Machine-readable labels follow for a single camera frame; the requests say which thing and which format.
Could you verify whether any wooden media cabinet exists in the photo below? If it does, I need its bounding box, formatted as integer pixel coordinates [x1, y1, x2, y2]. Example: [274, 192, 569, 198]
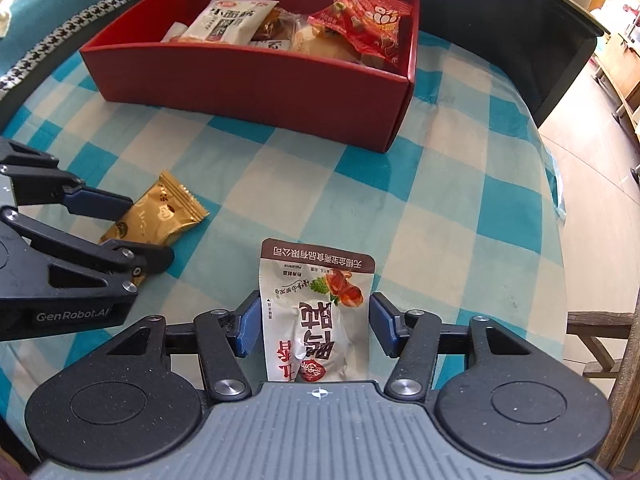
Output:
[595, 32, 640, 136]

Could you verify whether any red cardboard box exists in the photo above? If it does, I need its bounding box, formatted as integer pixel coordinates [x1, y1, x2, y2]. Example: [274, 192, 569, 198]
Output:
[80, 0, 422, 153]

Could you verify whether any dark coffee table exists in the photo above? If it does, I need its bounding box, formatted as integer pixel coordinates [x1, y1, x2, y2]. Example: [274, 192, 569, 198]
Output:
[160, 0, 612, 128]

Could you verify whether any white bread packet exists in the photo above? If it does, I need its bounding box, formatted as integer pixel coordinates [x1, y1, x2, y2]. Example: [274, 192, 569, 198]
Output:
[177, 0, 281, 46]

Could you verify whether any yellow steamed cake packet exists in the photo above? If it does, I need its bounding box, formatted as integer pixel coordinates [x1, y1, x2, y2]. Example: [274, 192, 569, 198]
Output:
[292, 25, 368, 66]

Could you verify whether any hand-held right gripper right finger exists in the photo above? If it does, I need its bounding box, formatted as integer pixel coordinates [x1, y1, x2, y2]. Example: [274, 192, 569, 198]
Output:
[368, 292, 533, 405]

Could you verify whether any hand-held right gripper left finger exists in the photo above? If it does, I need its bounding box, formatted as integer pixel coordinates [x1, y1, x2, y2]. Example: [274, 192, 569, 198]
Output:
[102, 292, 261, 405]

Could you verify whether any weathered wooden stool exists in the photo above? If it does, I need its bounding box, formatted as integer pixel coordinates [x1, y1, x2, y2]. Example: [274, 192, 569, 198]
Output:
[567, 310, 640, 461]

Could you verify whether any gold snack packet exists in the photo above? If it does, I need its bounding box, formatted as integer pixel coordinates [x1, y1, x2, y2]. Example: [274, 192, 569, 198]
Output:
[99, 170, 211, 278]

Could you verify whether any crinkled red snack packet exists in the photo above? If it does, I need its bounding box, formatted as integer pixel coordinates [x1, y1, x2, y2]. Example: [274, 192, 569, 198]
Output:
[306, 0, 415, 68]

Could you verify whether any light blue plastic bag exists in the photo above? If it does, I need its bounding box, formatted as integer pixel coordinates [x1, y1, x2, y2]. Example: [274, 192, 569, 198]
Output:
[540, 140, 568, 221]

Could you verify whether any white duck meat pouch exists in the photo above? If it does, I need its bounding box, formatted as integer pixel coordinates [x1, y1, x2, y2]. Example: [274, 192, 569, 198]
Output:
[259, 237, 376, 383]

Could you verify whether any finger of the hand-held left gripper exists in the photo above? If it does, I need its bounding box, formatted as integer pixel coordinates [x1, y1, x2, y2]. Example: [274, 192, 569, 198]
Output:
[0, 205, 176, 302]
[0, 137, 135, 224]

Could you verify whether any blue checkered tablecloth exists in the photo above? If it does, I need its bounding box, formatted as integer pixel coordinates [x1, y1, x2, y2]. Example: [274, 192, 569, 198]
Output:
[0, 30, 568, 461]

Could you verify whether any white wafer packet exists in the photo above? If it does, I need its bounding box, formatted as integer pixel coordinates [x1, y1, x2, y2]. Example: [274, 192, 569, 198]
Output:
[250, 35, 296, 53]

